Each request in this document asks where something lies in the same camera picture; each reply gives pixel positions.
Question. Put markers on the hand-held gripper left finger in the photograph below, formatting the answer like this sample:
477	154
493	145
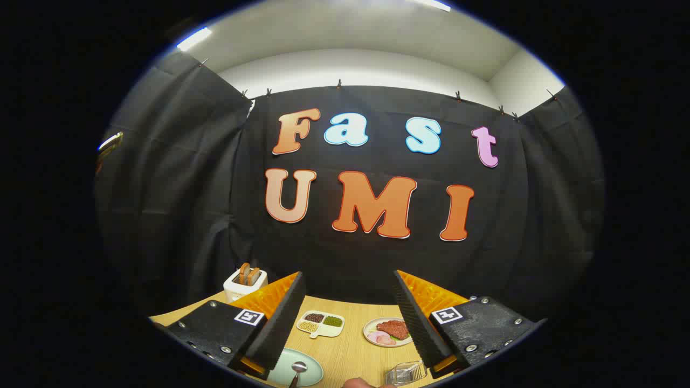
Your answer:
280	328

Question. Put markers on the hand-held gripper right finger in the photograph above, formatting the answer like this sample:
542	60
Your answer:
418	323

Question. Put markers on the green lettuce leaf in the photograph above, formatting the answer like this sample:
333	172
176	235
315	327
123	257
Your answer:
401	338

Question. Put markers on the brown steak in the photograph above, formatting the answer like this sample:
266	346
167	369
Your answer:
393	327

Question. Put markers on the yellow soybeans pile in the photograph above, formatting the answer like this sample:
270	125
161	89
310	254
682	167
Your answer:
308	326

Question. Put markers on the dark red beans pile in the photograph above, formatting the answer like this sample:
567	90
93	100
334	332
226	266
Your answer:
314	318

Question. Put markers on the pink ham slices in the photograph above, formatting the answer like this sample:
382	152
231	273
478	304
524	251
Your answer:
380	338

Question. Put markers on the white divided dish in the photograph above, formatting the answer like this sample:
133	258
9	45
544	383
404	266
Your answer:
323	331

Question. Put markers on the white round food plate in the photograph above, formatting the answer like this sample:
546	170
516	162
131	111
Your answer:
372	323

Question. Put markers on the clear ribbed container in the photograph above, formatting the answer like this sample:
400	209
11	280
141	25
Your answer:
407	373

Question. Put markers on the green beans pile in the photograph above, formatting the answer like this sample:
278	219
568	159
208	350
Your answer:
333	321

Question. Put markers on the light blue round plate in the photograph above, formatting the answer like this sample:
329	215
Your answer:
312	374

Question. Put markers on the white toaster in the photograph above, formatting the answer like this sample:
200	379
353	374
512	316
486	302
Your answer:
237	291

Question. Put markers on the brown toast slice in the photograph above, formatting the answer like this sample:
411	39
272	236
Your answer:
254	276
244	272

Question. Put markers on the ceiling light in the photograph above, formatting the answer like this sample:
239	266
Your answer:
434	5
194	39

